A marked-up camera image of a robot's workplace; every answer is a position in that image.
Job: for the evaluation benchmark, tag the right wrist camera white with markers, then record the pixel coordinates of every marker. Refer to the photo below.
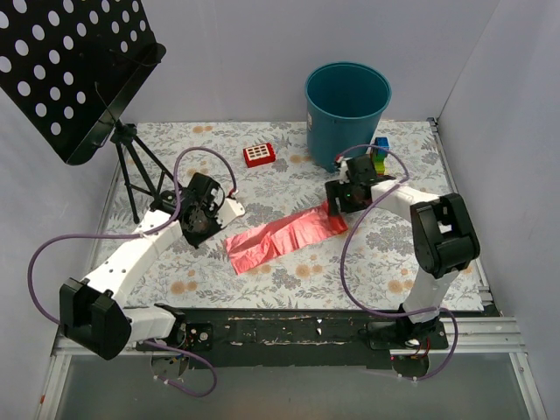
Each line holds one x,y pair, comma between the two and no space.
341,164

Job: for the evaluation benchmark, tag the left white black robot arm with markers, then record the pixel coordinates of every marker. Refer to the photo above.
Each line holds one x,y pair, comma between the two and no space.
93,312

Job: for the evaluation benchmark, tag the black perforated music stand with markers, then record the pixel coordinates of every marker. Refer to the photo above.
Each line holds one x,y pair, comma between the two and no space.
73,67

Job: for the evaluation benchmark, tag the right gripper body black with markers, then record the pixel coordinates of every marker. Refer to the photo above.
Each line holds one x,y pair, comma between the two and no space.
332,203

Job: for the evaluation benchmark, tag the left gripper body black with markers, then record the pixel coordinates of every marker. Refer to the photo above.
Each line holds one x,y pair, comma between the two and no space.
192,236

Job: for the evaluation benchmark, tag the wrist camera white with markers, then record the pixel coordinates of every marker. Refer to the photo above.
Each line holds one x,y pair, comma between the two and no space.
341,164
229,211

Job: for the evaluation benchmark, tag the red white window toy block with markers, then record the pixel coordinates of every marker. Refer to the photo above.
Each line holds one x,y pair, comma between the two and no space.
258,155

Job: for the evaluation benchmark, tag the aluminium frame rail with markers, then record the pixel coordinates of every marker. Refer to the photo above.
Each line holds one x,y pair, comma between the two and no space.
311,364

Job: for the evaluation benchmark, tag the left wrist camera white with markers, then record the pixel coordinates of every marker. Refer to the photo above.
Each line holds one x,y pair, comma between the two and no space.
229,211

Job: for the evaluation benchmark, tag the teal plastic trash bin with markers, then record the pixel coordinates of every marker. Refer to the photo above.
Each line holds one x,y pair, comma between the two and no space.
345,102

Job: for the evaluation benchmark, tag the floral patterned table mat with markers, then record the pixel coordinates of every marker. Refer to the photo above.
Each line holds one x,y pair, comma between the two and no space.
372,263

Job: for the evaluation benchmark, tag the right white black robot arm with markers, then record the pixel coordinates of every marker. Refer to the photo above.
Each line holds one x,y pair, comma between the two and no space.
443,237

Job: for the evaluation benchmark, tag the red plastic trash bag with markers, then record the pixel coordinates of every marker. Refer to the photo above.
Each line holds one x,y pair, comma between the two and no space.
261,244

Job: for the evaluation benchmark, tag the colourful toy block car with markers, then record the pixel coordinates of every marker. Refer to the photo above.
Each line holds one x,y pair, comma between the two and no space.
379,153

